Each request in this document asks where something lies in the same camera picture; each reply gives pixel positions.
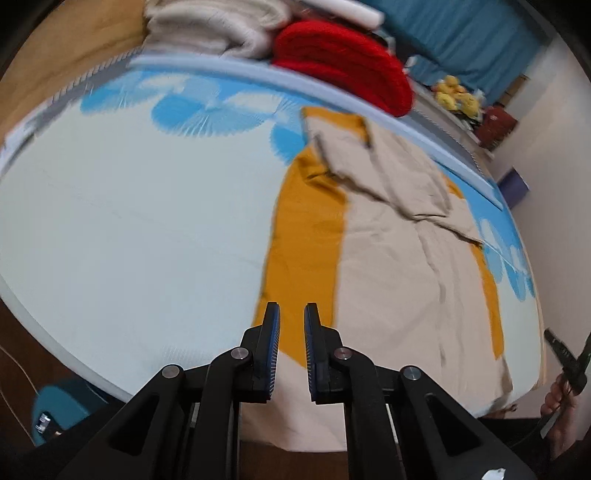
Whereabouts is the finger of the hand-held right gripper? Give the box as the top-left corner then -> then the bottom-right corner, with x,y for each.
544,328 -> 578,370

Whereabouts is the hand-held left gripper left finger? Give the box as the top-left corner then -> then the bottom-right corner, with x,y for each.
55,301 -> 281,480

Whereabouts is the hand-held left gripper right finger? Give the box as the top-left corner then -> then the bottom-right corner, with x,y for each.
303,302 -> 539,480

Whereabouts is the beige and mustard long coat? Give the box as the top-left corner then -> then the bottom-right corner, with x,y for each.
253,106 -> 513,452

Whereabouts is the person's right hand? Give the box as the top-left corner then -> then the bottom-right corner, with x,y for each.
540,373 -> 580,457

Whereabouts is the purple box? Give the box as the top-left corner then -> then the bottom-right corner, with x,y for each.
498,168 -> 531,208

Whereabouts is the light blue patterned bed sheet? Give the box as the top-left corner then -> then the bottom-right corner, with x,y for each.
0,55 -> 546,416

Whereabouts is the teal round stool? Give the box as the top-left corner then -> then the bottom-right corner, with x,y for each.
31,378 -> 116,446

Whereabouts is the maroon plush toy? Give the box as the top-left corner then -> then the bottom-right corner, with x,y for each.
475,106 -> 517,151

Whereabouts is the red folded blanket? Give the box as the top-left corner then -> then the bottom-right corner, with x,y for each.
271,19 -> 414,118

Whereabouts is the white speckled folded quilt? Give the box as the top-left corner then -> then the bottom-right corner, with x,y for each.
142,16 -> 274,59

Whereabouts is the blue curtain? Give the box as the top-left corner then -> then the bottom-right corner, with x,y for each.
365,0 -> 555,104

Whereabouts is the stack of white folded sheets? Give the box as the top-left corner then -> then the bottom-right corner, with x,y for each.
305,0 -> 385,28

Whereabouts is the wooden headboard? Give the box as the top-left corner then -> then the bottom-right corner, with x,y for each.
0,0 -> 153,139

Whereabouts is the thin white cable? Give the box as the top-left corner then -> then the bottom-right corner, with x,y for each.
0,344 -> 40,416

